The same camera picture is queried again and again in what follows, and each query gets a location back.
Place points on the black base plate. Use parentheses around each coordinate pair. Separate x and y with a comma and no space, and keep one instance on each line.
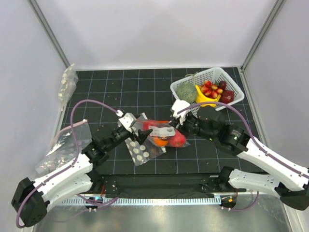
(162,186)

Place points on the right aluminium frame post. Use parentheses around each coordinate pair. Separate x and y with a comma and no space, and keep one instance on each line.
(263,32)

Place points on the black grid cutting mat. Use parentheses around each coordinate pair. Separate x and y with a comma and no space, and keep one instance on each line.
(143,91)

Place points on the red apple top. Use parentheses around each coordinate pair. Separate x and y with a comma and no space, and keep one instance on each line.
(178,140)

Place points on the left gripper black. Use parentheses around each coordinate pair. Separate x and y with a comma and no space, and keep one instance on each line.
(142,135)

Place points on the dark red apple right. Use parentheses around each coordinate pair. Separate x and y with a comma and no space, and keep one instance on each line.
(227,97)

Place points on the aluminium frame post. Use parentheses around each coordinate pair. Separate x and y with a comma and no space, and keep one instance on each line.
(48,31)
(263,32)

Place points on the clear zip bag red zipper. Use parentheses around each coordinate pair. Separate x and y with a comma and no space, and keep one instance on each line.
(165,130)

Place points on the orange fruit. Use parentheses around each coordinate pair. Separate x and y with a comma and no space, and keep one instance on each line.
(160,142)

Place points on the yellow banana bunch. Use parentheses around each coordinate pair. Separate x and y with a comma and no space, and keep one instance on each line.
(201,98)

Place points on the crumpled clear bag left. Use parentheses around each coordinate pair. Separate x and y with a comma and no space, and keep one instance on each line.
(63,147)

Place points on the red pepper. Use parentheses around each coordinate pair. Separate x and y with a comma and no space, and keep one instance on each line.
(151,125)

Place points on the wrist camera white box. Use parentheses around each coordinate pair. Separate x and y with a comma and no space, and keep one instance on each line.
(127,120)
(179,110)

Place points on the small strawberries pile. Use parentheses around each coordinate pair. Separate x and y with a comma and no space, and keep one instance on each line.
(210,89)

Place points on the white slotted cable duct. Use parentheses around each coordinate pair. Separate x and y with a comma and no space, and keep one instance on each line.
(216,200)

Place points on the green netted melon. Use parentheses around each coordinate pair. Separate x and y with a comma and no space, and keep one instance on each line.
(187,92)

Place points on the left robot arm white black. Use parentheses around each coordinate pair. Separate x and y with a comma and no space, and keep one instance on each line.
(32,200)

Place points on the clear bag at wall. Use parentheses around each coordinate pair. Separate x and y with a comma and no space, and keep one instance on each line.
(67,86)

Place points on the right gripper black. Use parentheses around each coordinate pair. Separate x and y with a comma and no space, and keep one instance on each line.
(175,122)

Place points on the left aluminium frame post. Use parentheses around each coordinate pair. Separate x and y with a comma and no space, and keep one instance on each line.
(48,31)

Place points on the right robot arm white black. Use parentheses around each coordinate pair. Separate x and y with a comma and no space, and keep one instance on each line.
(283,179)

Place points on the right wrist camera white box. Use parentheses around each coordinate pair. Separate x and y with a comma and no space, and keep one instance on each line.
(179,110)

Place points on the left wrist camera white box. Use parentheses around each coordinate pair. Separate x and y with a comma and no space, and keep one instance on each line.
(127,120)

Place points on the dark red plum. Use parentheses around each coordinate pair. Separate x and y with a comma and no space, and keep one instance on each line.
(222,85)

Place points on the bag of white discs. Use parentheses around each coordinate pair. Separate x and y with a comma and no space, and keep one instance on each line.
(141,154)

